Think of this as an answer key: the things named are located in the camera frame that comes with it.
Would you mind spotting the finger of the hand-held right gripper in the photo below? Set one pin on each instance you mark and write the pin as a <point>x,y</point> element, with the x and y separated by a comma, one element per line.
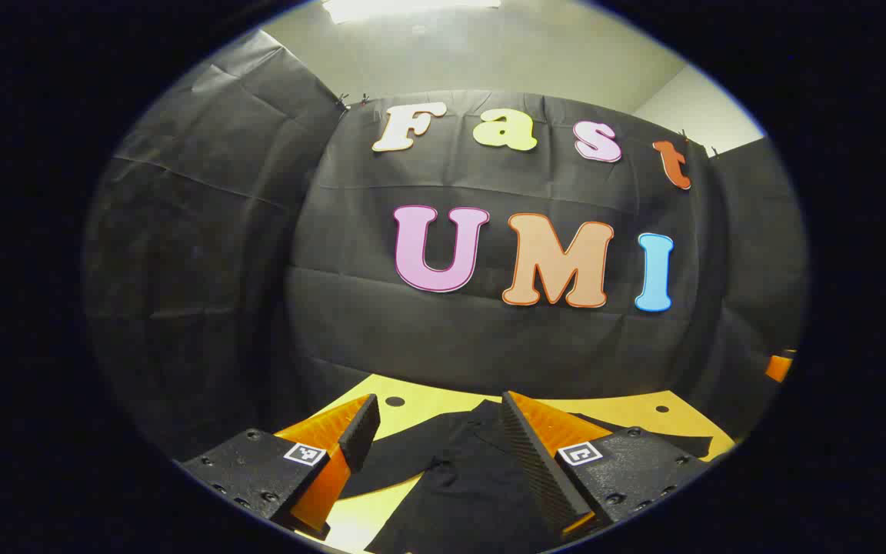
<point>780,367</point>

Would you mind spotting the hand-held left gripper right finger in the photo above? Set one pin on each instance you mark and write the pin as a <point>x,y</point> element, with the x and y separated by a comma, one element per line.
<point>535,469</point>

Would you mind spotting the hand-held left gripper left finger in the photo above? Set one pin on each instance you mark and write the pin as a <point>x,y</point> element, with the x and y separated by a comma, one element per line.
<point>362,435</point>

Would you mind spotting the black jacket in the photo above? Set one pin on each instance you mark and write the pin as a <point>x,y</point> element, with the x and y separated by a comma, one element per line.
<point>458,477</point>

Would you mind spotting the black backdrop cloth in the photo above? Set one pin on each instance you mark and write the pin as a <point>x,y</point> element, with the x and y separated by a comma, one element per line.
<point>451,338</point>

